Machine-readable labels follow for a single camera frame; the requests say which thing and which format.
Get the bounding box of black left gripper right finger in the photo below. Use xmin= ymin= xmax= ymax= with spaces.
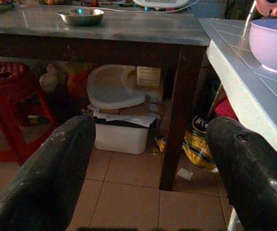
xmin=205 ymin=116 xmax=277 ymax=231

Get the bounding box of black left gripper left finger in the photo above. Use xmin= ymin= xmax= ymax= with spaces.
xmin=0 ymin=115 xmax=96 ymax=231

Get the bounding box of metal spoon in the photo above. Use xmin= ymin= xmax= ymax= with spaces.
xmin=241 ymin=0 xmax=257 ymax=39

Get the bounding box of person's hand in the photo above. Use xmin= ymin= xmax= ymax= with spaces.
xmin=255 ymin=0 xmax=277 ymax=17

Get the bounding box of yellow printed plastic bag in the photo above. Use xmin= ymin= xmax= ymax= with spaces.
xmin=182 ymin=115 xmax=219 ymax=173

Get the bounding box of white paper scrap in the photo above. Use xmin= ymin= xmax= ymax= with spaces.
xmin=177 ymin=167 xmax=194 ymax=181

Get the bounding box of red cloth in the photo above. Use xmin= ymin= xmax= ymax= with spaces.
xmin=214 ymin=96 xmax=238 ymax=120

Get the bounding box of red plastic stool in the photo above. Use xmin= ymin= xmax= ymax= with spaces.
xmin=0 ymin=62 xmax=58 ymax=167

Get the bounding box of white plastic storage box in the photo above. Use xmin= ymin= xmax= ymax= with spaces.
xmin=93 ymin=117 xmax=157 ymax=155

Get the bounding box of white plastic table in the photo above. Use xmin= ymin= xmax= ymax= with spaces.
xmin=197 ymin=17 xmax=277 ymax=231

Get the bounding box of white plush toy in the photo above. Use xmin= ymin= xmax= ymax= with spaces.
xmin=39 ymin=63 xmax=60 ymax=94

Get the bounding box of yellow wrapper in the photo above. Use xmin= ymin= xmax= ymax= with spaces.
xmin=152 ymin=136 xmax=167 ymax=156

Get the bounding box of red orange plastic bag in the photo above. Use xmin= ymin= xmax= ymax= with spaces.
xmin=66 ymin=63 xmax=98 ymax=102

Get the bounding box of white high chair tray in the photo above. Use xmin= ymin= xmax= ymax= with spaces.
xmin=86 ymin=64 xmax=146 ymax=109

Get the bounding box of lilac plastic bowl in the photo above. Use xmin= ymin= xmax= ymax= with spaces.
xmin=249 ymin=19 xmax=277 ymax=76

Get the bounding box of beige labelled box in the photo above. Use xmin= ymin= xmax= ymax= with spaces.
xmin=136 ymin=66 xmax=161 ymax=89

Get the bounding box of dark wooden table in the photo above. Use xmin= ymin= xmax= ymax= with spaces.
xmin=0 ymin=4 xmax=211 ymax=192

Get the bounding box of steel bowl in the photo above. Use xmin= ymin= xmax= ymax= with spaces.
xmin=57 ymin=8 xmax=105 ymax=26

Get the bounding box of white cable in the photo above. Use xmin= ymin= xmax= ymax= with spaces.
xmin=79 ymin=0 xmax=201 ymax=14

